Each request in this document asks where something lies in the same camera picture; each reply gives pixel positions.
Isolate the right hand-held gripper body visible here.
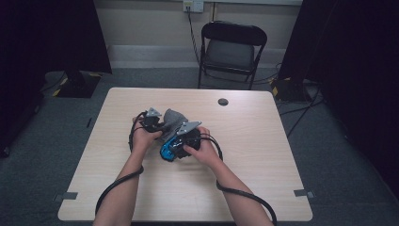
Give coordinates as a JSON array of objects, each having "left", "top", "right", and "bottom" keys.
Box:
[{"left": 176, "top": 121, "right": 202, "bottom": 150}]

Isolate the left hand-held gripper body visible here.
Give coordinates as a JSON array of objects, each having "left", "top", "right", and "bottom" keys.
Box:
[{"left": 139, "top": 107, "right": 164, "bottom": 133}]

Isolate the grey cloth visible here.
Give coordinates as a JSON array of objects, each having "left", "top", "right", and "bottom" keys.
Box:
[{"left": 161, "top": 108, "right": 189, "bottom": 142}]

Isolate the blue toy car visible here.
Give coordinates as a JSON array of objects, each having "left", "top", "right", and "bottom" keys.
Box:
[{"left": 159, "top": 136, "right": 186, "bottom": 163}]

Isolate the person's left hand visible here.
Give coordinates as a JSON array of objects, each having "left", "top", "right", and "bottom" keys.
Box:
[{"left": 131, "top": 116, "right": 163, "bottom": 154}]

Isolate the person's right hand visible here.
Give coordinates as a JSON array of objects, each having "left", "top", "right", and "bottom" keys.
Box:
[{"left": 183, "top": 126, "right": 222, "bottom": 169}]

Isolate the black stand base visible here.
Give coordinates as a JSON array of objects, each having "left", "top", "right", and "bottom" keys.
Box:
[
  {"left": 56, "top": 70, "right": 102, "bottom": 99},
  {"left": 271, "top": 76, "right": 313, "bottom": 103}
]

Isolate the black folding chair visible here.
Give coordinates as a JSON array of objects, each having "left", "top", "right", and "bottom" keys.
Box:
[{"left": 197, "top": 20, "right": 268, "bottom": 91}]

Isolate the grey tape strip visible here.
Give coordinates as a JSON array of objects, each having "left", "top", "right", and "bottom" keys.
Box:
[
  {"left": 54, "top": 191, "right": 79, "bottom": 202},
  {"left": 293, "top": 188, "right": 315, "bottom": 200}
]

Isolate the black curtain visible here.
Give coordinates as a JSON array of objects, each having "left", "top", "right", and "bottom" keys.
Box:
[
  {"left": 0, "top": 0, "right": 113, "bottom": 158},
  {"left": 277, "top": 0, "right": 399, "bottom": 199}
]

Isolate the left hand-held gripper cable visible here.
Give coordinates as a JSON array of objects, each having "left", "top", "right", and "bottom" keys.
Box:
[{"left": 94, "top": 111, "right": 149, "bottom": 218}]

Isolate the hand-held gripper cable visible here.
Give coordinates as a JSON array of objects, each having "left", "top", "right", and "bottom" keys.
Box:
[
  {"left": 200, "top": 133, "right": 279, "bottom": 226},
  {"left": 94, "top": 111, "right": 149, "bottom": 218}
]

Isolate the right hand-held gripper cable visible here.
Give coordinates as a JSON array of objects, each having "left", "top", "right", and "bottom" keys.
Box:
[{"left": 200, "top": 133, "right": 279, "bottom": 226}]

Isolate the black outlet cable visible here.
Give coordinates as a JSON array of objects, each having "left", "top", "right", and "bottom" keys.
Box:
[{"left": 186, "top": 7, "right": 202, "bottom": 65}]

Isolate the black floor cable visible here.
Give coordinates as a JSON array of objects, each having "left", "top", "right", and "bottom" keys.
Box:
[{"left": 286, "top": 89, "right": 324, "bottom": 139}]

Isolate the white wall outlet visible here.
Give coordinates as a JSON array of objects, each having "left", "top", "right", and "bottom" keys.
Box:
[{"left": 183, "top": 0, "right": 205, "bottom": 13}]

